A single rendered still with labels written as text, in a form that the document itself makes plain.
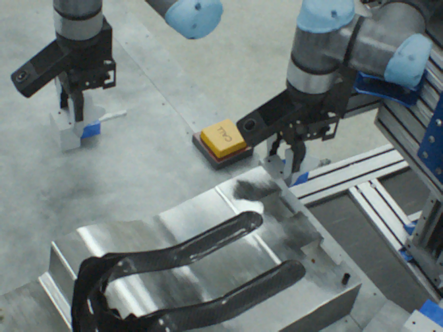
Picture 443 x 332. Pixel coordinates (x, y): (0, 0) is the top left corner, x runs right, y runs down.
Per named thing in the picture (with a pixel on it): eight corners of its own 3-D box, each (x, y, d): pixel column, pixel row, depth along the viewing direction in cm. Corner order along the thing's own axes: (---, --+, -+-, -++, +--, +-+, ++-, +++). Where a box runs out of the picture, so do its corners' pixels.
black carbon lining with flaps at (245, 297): (250, 213, 137) (258, 173, 130) (312, 287, 129) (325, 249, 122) (49, 308, 122) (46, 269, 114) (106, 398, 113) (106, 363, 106)
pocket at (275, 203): (278, 203, 141) (281, 188, 138) (297, 226, 138) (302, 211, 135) (255, 214, 139) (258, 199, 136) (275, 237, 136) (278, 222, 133)
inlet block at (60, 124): (119, 113, 158) (120, 91, 154) (130, 132, 155) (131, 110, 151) (51, 133, 153) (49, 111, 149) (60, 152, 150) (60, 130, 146)
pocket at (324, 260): (319, 250, 135) (324, 236, 133) (340, 275, 133) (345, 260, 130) (296, 262, 133) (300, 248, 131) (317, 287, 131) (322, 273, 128)
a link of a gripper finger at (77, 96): (87, 124, 143) (82, 78, 137) (78, 127, 142) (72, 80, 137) (77, 110, 146) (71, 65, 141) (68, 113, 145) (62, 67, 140)
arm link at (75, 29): (62, 26, 128) (43, -7, 133) (64, 49, 132) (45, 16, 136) (110, 14, 131) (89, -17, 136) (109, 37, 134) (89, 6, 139)
